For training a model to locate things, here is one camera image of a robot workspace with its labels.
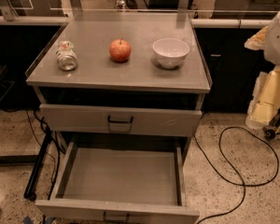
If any white horizontal rail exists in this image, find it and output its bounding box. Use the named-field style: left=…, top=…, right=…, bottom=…
left=0, top=12, right=271, bottom=29

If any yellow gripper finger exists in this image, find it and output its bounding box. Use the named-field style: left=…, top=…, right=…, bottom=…
left=245, top=66, right=280, bottom=129

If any black floor cable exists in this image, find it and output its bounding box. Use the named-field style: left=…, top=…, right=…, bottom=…
left=193, top=126, right=280, bottom=224

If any grey drawer cabinet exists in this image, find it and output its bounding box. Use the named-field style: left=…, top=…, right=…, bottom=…
left=27, top=21, right=211, bottom=150

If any red apple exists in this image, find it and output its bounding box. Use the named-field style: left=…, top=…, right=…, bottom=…
left=109, top=38, right=132, bottom=63

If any black caster wheel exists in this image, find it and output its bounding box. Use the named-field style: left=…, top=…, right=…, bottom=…
left=263, top=128, right=276, bottom=140

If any open grey lower drawer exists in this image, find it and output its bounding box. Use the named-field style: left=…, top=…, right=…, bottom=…
left=35, top=143, right=200, bottom=224

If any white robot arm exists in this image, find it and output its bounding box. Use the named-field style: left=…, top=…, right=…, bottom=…
left=245, top=11, right=280, bottom=129

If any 7up soda can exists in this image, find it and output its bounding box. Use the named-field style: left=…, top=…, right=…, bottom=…
left=56, top=41, right=77, bottom=71

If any white ceramic bowl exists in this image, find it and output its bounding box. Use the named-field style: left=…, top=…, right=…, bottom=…
left=152, top=38, right=190, bottom=69

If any black table leg frame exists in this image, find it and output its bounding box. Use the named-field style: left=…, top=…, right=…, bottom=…
left=0, top=131, right=52, bottom=202

